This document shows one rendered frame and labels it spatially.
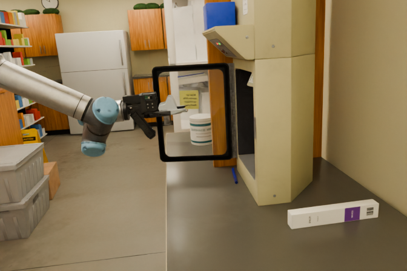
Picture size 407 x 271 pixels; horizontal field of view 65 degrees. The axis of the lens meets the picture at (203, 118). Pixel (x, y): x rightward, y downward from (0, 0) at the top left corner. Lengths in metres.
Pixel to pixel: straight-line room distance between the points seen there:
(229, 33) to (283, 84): 0.22
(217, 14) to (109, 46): 4.81
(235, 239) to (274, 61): 0.52
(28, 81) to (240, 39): 0.60
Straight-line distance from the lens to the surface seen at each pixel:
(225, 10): 1.15
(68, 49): 6.03
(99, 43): 5.91
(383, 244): 0.98
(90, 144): 1.05
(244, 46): 0.95
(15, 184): 2.93
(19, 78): 1.00
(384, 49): 1.18
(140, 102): 1.09
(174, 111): 1.08
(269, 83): 0.97
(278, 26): 0.98
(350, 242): 0.96
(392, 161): 1.19
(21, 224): 3.08
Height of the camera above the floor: 1.46
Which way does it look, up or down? 13 degrees down
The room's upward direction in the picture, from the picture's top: 3 degrees counter-clockwise
